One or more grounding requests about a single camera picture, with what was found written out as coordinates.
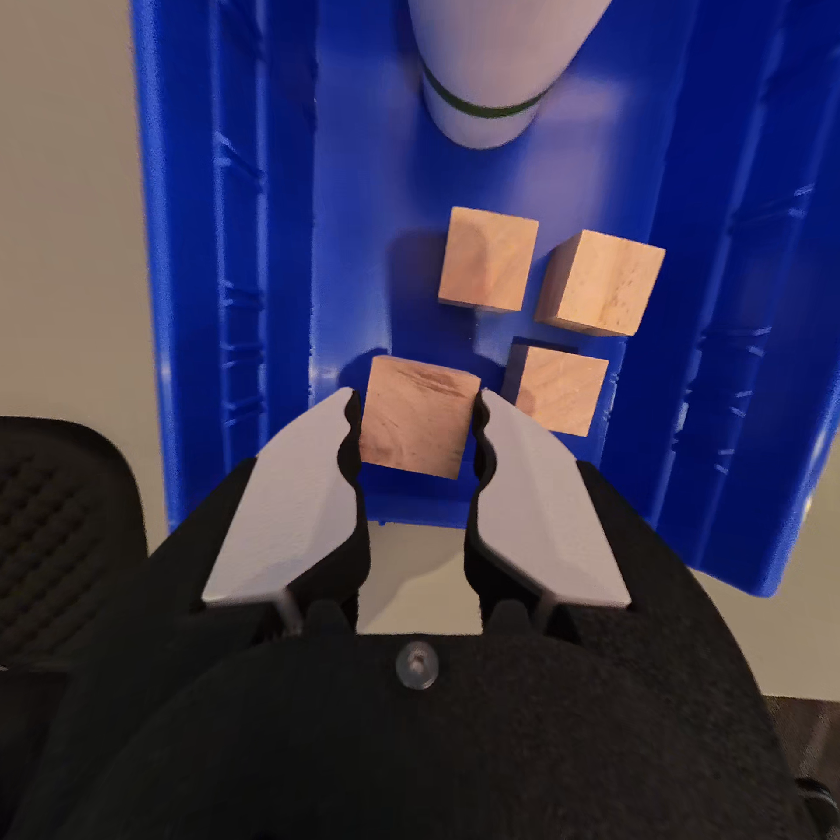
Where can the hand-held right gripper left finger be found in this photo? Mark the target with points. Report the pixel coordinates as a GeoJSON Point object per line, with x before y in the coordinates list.
{"type": "Point", "coordinates": [282, 518]}

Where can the blue plastic bin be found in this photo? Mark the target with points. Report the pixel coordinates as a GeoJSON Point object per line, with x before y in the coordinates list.
{"type": "Point", "coordinates": [354, 197]}

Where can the black mesh pad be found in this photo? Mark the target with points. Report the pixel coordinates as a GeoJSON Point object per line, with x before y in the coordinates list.
{"type": "Point", "coordinates": [59, 538]}

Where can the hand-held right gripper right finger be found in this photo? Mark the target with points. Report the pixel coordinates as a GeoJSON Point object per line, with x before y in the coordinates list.
{"type": "Point", "coordinates": [551, 518]}

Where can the white paper cup green band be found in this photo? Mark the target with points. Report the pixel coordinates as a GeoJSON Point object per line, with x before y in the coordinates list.
{"type": "Point", "coordinates": [492, 52]}

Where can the wooden cube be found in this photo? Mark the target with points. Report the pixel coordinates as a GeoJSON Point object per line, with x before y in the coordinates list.
{"type": "Point", "coordinates": [489, 259]}
{"type": "Point", "coordinates": [417, 420]}
{"type": "Point", "coordinates": [561, 390]}
{"type": "Point", "coordinates": [600, 282]}

